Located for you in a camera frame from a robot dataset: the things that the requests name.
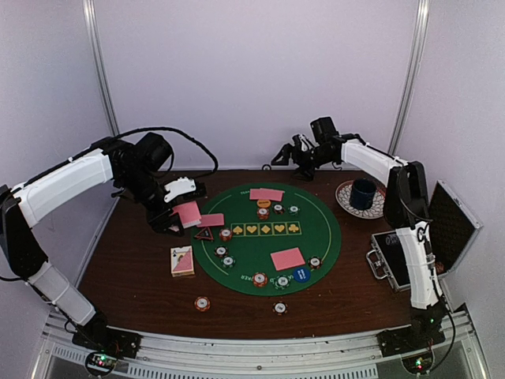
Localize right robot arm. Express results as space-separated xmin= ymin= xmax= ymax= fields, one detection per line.
xmin=270 ymin=117 xmax=447 ymax=349

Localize brown poker chip stack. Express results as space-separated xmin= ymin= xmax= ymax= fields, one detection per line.
xmin=272 ymin=302 xmax=288 ymax=316

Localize right aluminium frame post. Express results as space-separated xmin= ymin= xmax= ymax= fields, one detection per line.
xmin=387 ymin=0 xmax=431 ymax=158

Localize blue small blind button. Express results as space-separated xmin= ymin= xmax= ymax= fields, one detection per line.
xmin=293 ymin=267 xmax=311 ymax=283

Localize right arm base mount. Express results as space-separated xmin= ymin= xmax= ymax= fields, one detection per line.
xmin=376 ymin=327 xmax=446 ymax=357

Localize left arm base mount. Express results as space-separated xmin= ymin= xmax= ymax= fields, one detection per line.
xmin=72 ymin=327 xmax=142 ymax=358

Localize aluminium poker chip case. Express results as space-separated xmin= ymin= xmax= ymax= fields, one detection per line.
xmin=366 ymin=180 xmax=483 ymax=292

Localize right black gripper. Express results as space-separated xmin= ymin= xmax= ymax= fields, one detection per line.
xmin=272 ymin=144 xmax=335 ymax=181

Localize orange poker chip stack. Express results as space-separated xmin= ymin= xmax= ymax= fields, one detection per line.
xmin=194 ymin=296 xmax=211 ymax=312

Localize black red triangular dealer button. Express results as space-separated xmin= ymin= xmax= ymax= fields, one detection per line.
xmin=194 ymin=227 xmax=215 ymax=242

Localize green chip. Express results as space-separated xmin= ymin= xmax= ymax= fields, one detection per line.
xmin=274 ymin=276 xmax=290 ymax=290
xmin=287 ymin=205 xmax=299 ymax=216
xmin=221 ymin=256 xmax=236 ymax=269

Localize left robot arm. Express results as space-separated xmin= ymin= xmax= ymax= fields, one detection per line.
xmin=1 ymin=131 xmax=198 ymax=351

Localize dark blue mug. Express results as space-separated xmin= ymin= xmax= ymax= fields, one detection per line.
xmin=350 ymin=178 xmax=376 ymax=210

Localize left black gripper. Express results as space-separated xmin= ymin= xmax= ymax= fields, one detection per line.
xmin=118 ymin=167 xmax=185 ymax=236

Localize orange big blind button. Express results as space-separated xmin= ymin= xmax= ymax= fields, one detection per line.
xmin=256 ymin=199 xmax=271 ymax=208

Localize card deck box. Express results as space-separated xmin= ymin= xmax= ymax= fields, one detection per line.
xmin=170 ymin=246 xmax=195 ymax=277

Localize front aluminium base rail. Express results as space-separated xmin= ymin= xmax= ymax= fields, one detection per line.
xmin=31 ymin=303 xmax=490 ymax=379

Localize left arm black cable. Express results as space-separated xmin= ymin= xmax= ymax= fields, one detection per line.
xmin=118 ymin=126 xmax=220 ymax=182

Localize red playing card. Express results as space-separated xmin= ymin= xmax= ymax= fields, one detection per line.
xmin=270 ymin=247 xmax=305 ymax=272
xmin=197 ymin=213 xmax=225 ymax=227
xmin=249 ymin=188 xmax=271 ymax=200

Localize round green poker mat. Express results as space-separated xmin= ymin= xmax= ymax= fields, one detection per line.
xmin=192 ymin=183 xmax=342 ymax=297

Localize red card deck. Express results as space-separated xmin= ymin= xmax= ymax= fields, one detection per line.
xmin=173 ymin=201 xmax=201 ymax=229

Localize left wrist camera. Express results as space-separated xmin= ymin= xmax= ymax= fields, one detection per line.
xmin=164 ymin=177 xmax=207 ymax=203

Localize red chips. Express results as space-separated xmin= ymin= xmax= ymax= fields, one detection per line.
xmin=219 ymin=228 xmax=233 ymax=242
xmin=256 ymin=208 xmax=270 ymax=220
xmin=252 ymin=272 xmax=269 ymax=287

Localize patterned ceramic saucer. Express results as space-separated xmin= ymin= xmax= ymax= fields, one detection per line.
xmin=335 ymin=180 xmax=386 ymax=220

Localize brown 100 poker chips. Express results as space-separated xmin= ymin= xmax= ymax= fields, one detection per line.
xmin=273 ymin=204 xmax=285 ymax=214

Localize aluminium frame post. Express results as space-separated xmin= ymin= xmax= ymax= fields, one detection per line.
xmin=82 ymin=0 xmax=133 ymax=176
xmin=387 ymin=0 xmax=431 ymax=158

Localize left aluminium frame post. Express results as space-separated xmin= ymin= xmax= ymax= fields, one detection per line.
xmin=82 ymin=0 xmax=133 ymax=176

